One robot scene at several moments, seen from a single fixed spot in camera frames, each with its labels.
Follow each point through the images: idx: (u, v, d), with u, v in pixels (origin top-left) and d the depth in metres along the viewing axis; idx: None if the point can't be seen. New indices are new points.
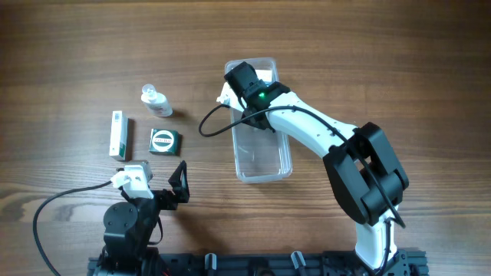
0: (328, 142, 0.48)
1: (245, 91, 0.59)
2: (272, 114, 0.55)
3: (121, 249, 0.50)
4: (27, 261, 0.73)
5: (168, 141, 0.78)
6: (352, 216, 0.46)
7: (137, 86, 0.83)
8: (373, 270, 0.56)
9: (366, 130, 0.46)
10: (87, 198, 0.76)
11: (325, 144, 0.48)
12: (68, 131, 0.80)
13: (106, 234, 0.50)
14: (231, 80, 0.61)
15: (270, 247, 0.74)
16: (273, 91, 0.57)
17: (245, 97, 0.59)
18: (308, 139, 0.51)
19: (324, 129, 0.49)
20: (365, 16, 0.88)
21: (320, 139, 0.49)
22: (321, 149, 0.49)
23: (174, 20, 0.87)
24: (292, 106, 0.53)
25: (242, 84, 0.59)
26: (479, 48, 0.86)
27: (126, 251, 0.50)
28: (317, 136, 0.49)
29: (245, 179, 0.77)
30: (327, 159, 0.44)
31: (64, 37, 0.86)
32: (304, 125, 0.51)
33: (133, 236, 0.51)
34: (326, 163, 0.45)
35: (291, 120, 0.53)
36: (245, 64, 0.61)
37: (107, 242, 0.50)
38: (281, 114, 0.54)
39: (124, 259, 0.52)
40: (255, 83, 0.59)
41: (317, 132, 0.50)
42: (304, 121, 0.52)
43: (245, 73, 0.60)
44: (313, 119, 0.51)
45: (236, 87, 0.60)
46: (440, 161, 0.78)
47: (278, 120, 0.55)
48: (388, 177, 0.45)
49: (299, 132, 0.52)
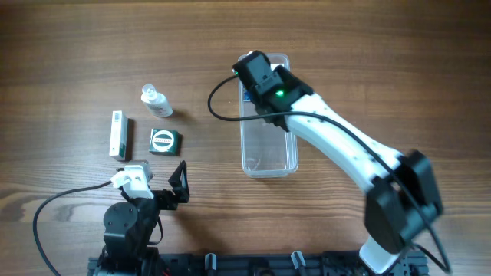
0: (369, 170, 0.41)
1: (259, 87, 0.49)
2: (294, 121, 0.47)
3: (122, 250, 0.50)
4: (26, 261, 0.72)
5: (168, 141, 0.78)
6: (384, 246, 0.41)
7: (137, 86, 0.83)
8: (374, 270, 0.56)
9: (412, 160, 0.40)
10: (86, 198, 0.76)
11: (364, 170, 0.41)
12: (69, 131, 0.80)
13: (107, 234, 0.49)
14: (242, 73, 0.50)
15: (270, 246, 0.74)
16: (292, 91, 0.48)
17: (259, 95, 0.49)
18: (341, 159, 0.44)
19: (361, 152, 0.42)
20: (365, 16, 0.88)
21: (358, 163, 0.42)
22: (357, 174, 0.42)
23: (174, 20, 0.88)
24: (321, 116, 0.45)
25: (256, 79, 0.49)
26: (478, 48, 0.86)
27: (126, 251, 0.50)
28: (354, 157, 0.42)
29: (251, 173, 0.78)
30: (374, 195, 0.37)
31: (65, 38, 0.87)
32: (338, 142, 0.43)
33: (133, 236, 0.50)
34: (370, 198, 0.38)
35: (321, 134, 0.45)
36: (258, 53, 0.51)
37: (108, 242, 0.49)
38: (306, 124, 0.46)
39: (123, 259, 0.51)
40: (270, 77, 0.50)
41: (352, 152, 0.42)
42: (336, 136, 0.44)
43: (257, 64, 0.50)
44: (345, 134, 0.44)
45: (247, 77, 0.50)
46: (441, 161, 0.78)
47: (300, 128, 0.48)
48: (431, 208, 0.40)
49: (327, 146, 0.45)
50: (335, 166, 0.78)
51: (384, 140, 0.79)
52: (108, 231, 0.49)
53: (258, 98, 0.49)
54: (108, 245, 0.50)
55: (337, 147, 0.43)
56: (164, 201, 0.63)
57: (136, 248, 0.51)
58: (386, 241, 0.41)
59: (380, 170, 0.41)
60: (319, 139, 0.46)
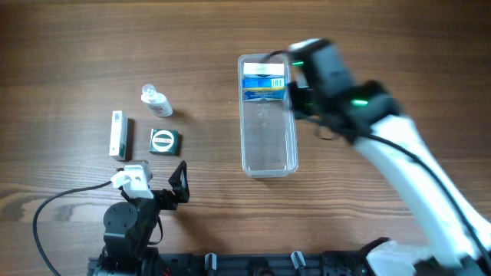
0: (460, 244, 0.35)
1: (326, 85, 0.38)
2: (368, 142, 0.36)
3: (122, 250, 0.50)
4: (27, 261, 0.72)
5: (168, 141, 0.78)
6: None
7: (137, 86, 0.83)
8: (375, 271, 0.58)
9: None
10: (86, 198, 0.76)
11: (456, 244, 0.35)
12: (69, 131, 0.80)
13: (106, 234, 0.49)
14: (305, 66, 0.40)
15: (270, 246, 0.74)
16: (373, 101, 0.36)
17: (324, 97, 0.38)
18: (421, 210, 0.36)
19: (456, 216, 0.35)
20: (365, 16, 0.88)
21: (447, 229, 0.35)
22: (439, 239, 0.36)
23: (174, 20, 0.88)
24: (413, 156, 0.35)
25: (321, 73, 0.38)
26: (478, 48, 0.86)
27: (126, 251, 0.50)
28: (445, 223, 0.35)
29: (251, 173, 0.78)
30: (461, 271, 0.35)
31: (65, 37, 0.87)
32: (424, 191, 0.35)
33: (133, 236, 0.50)
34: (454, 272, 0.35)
35: (406, 175, 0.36)
36: (329, 43, 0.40)
37: (108, 242, 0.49)
38: (390, 157, 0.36)
39: (123, 260, 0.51)
40: (340, 73, 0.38)
41: (445, 218, 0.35)
42: (427, 186, 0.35)
43: (326, 56, 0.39)
44: (442, 191, 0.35)
45: (311, 72, 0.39)
46: (441, 161, 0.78)
47: (374, 155, 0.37)
48: None
49: (406, 188, 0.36)
50: (335, 166, 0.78)
51: None
52: (109, 231, 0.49)
53: (323, 100, 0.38)
54: (108, 246, 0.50)
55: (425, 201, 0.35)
56: (166, 201, 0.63)
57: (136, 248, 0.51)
58: None
59: (473, 249, 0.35)
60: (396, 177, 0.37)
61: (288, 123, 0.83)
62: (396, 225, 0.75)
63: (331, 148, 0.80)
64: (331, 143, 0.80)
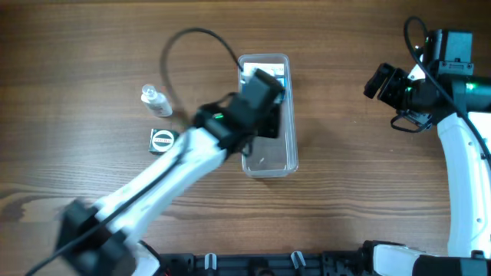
0: (474, 156, 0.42)
1: None
2: (453, 115, 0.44)
3: (251, 101, 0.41)
4: (27, 261, 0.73)
5: (168, 141, 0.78)
6: (443, 118, 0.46)
7: (137, 86, 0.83)
8: (376, 260, 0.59)
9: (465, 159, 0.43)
10: (87, 198, 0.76)
11: (470, 152, 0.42)
12: (68, 132, 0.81)
13: (255, 77, 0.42)
14: None
15: (270, 247, 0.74)
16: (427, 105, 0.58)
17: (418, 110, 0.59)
18: (462, 206, 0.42)
19: (479, 152, 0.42)
20: (366, 16, 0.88)
21: (472, 151, 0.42)
22: (459, 154, 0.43)
23: (173, 20, 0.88)
24: None
25: None
26: (477, 48, 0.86)
27: (254, 97, 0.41)
28: (470, 145, 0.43)
29: (251, 173, 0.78)
30: (445, 83, 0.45)
31: (65, 37, 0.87)
32: (483, 186, 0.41)
33: (265, 100, 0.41)
34: (440, 99, 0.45)
35: None
36: None
37: (250, 84, 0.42)
38: (462, 142, 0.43)
39: (245, 109, 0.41)
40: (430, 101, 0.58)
41: (469, 142, 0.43)
42: (466, 135, 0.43)
43: None
44: (470, 136, 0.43)
45: None
46: (441, 161, 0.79)
47: (446, 136, 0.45)
48: (482, 169, 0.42)
49: (462, 206, 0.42)
50: (335, 166, 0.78)
51: (383, 140, 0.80)
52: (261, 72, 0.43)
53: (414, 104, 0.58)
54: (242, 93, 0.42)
55: (472, 186, 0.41)
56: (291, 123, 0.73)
57: (257, 116, 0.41)
58: (432, 110, 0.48)
59: (478, 153, 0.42)
60: (454, 212, 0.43)
61: (288, 123, 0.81)
62: (396, 225, 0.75)
63: (331, 148, 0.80)
64: (331, 142, 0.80)
